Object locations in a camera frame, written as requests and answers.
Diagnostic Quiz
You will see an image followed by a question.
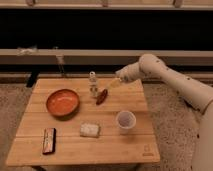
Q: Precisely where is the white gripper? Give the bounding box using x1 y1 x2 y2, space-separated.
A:
107 63 144 89

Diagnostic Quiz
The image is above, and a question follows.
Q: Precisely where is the black rectangular eraser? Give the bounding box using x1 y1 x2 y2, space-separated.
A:
42 128 56 155

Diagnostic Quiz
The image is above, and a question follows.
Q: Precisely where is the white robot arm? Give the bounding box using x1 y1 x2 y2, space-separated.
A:
115 54 213 171

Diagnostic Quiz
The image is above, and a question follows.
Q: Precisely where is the orange ceramic bowl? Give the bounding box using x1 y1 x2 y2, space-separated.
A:
46 89 80 117

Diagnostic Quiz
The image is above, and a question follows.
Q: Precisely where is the red spoon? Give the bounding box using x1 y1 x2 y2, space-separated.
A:
96 89 108 105

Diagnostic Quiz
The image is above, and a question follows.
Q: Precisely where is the clear plastic bottle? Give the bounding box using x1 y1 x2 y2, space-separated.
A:
89 71 98 98

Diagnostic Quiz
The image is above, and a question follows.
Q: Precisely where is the white sponge block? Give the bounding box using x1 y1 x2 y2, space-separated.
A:
80 123 100 138

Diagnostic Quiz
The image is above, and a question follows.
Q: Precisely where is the wooden table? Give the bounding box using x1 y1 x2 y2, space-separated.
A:
6 78 160 166

